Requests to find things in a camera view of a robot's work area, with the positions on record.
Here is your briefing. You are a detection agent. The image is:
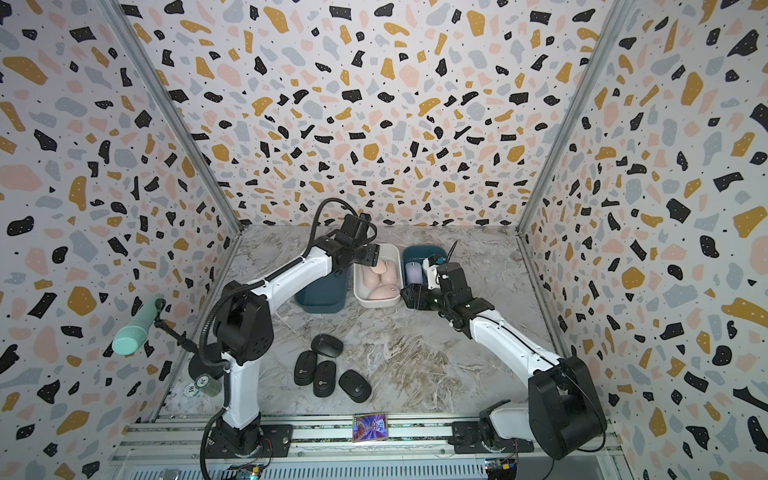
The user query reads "pink mouse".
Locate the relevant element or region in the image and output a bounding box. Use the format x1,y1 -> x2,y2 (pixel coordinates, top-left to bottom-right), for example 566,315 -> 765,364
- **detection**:
380,263 -> 398,285
362,266 -> 381,290
371,258 -> 389,275
368,285 -> 400,301

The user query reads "purple mouse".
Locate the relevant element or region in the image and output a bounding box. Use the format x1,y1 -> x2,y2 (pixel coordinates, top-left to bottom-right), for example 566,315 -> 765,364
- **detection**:
405,261 -> 424,285

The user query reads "black mouse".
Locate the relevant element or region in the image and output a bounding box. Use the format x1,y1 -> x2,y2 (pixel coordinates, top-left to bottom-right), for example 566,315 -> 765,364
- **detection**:
311,334 -> 344,358
312,360 -> 337,398
339,369 -> 372,403
293,350 -> 317,386

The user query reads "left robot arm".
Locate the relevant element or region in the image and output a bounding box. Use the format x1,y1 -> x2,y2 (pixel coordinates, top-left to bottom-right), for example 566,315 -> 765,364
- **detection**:
200,214 -> 379,458

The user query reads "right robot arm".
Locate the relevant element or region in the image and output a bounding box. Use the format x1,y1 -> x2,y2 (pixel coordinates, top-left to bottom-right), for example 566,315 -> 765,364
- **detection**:
401,257 -> 608,460

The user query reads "white storage box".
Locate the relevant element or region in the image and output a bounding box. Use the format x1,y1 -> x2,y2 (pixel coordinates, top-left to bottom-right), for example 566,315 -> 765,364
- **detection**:
352,243 -> 404,308

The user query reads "left teal storage box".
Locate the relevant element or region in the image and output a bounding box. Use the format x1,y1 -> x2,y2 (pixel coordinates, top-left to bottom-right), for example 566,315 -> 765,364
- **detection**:
294,269 -> 350,314

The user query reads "teal storage box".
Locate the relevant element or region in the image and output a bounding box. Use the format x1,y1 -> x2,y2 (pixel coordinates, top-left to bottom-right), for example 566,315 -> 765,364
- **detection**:
294,269 -> 350,314
402,244 -> 447,286

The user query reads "right teal storage box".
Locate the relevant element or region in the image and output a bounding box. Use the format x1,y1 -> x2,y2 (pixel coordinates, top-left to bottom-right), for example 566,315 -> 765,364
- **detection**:
402,244 -> 447,286

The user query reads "colourful small card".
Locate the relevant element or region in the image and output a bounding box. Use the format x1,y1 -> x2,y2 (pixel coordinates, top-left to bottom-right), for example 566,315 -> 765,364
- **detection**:
352,413 -> 389,443

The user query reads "black round bottle stand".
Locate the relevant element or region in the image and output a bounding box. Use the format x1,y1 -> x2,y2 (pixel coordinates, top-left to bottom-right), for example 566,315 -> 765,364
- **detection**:
152,299 -> 226,382

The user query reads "green tape roll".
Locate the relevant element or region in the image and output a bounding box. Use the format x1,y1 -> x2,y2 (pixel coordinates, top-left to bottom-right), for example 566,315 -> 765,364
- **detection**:
194,373 -> 222,397

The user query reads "mint green bottle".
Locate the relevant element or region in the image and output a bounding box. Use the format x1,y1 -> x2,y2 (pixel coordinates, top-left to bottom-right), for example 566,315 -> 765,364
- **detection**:
111,294 -> 166,356

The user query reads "black corrugated cable hose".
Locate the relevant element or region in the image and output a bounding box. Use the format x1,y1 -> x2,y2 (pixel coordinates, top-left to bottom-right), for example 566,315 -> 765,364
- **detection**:
197,197 -> 361,480

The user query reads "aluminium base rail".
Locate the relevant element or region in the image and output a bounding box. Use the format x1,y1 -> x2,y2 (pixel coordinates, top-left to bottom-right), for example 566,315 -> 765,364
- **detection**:
104,414 -> 633,479

